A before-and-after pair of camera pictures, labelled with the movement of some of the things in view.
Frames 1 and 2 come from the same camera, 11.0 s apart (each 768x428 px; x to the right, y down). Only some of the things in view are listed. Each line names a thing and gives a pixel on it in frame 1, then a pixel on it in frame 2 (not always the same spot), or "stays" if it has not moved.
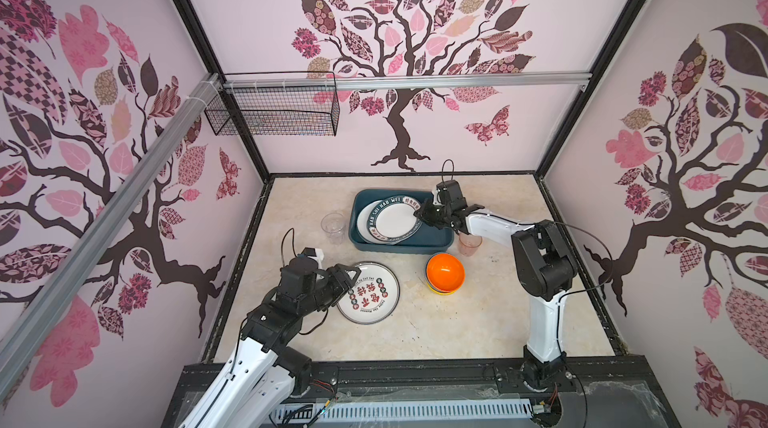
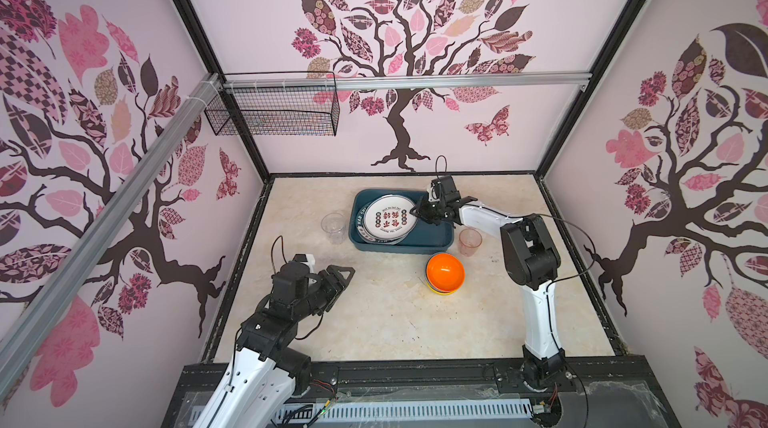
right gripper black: (423, 212) stays
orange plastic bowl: (445, 272) stays
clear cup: (334, 224) stays
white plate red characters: (374, 297) → (390, 216)
